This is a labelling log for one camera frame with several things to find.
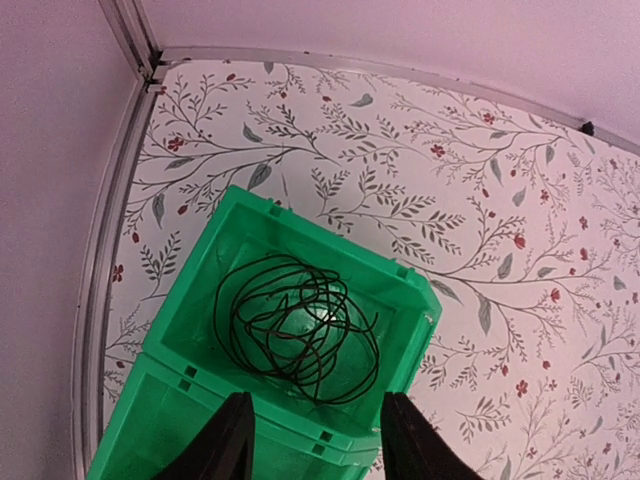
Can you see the green plastic bin middle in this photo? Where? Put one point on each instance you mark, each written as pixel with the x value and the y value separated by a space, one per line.
pixel 159 413

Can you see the aluminium frame left rear post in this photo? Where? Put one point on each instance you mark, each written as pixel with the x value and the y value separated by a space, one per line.
pixel 132 30

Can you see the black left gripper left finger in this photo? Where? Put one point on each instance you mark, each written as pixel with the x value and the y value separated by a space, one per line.
pixel 224 447

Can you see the small black wall knob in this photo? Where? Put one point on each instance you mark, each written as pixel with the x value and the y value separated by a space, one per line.
pixel 587 129

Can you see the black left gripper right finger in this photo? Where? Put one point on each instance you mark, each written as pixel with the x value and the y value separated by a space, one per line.
pixel 411 447

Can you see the aluminium frame left bottom rail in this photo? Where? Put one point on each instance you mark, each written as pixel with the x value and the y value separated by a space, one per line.
pixel 95 284

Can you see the green plastic bin far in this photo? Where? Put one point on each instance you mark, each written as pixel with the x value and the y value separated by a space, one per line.
pixel 315 327

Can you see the green plastic bin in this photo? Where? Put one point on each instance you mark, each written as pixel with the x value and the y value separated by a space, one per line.
pixel 159 413
pixel 315 327

